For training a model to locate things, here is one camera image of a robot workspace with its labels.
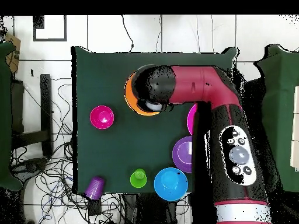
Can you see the large orange bowl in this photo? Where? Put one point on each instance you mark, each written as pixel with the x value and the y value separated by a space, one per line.
pixel 129 98

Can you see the purple cup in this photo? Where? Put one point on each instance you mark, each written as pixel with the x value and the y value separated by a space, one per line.
pixel 94 187

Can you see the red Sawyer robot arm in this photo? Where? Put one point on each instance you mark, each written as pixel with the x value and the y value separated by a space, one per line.
pixel 198 86

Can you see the dark green tablecloth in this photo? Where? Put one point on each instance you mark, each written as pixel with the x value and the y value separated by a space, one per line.
pixel 116 144

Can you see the large pink bowl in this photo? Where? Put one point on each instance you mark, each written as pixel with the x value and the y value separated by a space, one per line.
pixel 191 119

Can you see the small red bowl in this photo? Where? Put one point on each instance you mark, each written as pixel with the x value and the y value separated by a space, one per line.
pixel 100 117

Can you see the purple bowl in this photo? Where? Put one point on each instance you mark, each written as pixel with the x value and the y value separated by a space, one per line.
pixel 182 163

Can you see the green cup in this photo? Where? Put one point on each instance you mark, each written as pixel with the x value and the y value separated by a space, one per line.
pixel 137 180

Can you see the large blue bowl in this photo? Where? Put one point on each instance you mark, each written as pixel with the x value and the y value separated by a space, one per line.
pixel 171 186

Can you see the small black box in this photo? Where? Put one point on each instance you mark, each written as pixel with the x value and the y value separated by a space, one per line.
pixel 94 207

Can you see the green-covered side table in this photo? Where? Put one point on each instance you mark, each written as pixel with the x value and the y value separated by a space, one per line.
pixel 5 116
pixel 282 105

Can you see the cardboard box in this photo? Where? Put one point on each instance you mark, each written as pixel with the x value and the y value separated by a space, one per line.
pixel 13 58

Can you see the black square floor frame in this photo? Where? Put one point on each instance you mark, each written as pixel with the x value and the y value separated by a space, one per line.
pixel 34 32

